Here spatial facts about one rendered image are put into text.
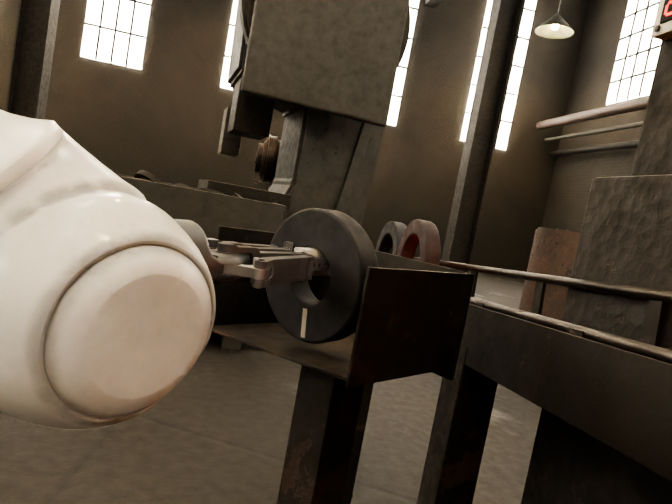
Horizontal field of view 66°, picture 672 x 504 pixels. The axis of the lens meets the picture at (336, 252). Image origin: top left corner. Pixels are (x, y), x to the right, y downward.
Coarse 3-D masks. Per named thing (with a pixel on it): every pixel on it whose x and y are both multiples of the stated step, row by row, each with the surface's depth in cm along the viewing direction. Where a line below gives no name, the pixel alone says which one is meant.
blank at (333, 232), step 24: (312, 216) 58; (336, 216) 56; (288, 240) 61; (312, 240) 58; (336, 240) 56; (360, 240) 55; (336, 264) 56; (360, 264) 54; (288, 288) 61; (336, 288) 56; (360, 288) 54; (288, 312) 61; (312, 312) 58; (336, 312) 56; (312, 336) 58; (336, 336) 56
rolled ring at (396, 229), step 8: (392, 224) 126; (400, 224) 125; (384, 232) 131; (392, 232) 125; (400, 232) 122; (384, 240) 133; (392, 240) 124; (400, 240) 121; (376, 248) 136; (384, 248) 134
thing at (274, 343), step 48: (240, 240) 70; (240, 288) 71; (384, 288) 51; (432, 288) 58; (240, 336) 64; (288, 336) 68; (384, 336) 53; (432, 336) 60; (336, 384) 61; (336, 432) 63; (288, 480) 65; (336, 480) 65
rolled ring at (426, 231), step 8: (416, 224) 110; (424, 224) 106; (432, 224) 107; (408, 232) 114; (416, 232) 109; (424, 232) 104; (432, 232) 105; (408, 240) 114; (416, 240) 114; (424, 240) 104; (432, 240) 103; (400, 248) 117; (408, 248) 116; (416, 248) 116; (424, 248) 103; (432, 248) 102; (440, 248) 103; (408, 256) 117; (424, 256) 102; (432, 256) 102
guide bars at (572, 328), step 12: (480, 300) 74; (504, 312) 67; (516, 312) 64; (528, 312) 62; (540, 324) 59; (552, 324) 57; (564, 324) 55; (588, 336) 51; (600, 336) 49; (612, 336) 48; (624, 348) 46; (636, 348) 45; (648, 348) 44; (660, 348) 43; (660, 360) 42
